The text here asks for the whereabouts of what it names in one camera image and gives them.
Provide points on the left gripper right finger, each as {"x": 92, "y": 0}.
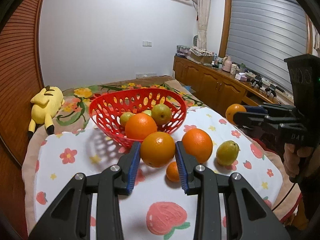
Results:
{"x": 225, "y": 200}

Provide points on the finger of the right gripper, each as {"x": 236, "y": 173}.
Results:
{"x": 273, "y": 110}
{"x": 249, "y": 119}

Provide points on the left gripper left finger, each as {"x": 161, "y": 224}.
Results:
{"x": 69, "y": 215}

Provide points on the small mandarin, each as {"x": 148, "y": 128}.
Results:
{"x": 172, "y": 172}
{"x": 232, "y": 110}

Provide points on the green pear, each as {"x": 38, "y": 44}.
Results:
{"x": 161, "y": 114}
{"x": 227, "y": 153}

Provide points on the large orange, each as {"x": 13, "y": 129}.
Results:
{"x": 140, "y": 126}
{"x": 198, "y": 143}
{"x": 157, "y": 149}

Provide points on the yellow green guava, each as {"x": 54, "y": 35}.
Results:
{"x": 124, "y": 118}

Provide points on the small green apple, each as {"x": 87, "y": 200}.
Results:
{"x": 148, "y": 112}

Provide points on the person's right hand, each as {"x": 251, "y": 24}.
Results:
{"x": 292, "y": 159}

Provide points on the wooden sideboard cabinet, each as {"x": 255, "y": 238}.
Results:
{"x": 218, "y": 89}

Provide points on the pink kettle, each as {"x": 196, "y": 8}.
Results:
{"x": 227, "y": 64}

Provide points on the cardboard box with items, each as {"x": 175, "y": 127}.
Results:
{"x": 201, "y": 55}

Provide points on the grey window blind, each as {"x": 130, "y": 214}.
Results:
{"x": 263, "y": 33}

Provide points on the red perforated plastic basket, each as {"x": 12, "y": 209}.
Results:
{"x": 106, "y": 110}

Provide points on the yellow Pikachu plush toy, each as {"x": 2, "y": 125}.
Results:
{"x": 46, "y": 104}

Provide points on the white curtain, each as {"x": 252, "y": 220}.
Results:
{"x": 203, "y": 10}

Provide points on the brown louvered wardrobe door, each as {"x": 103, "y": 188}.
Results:
{"x": 21, "y": 79}

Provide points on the white wall switch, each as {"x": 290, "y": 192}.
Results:
{"x": 147, "y": 43}

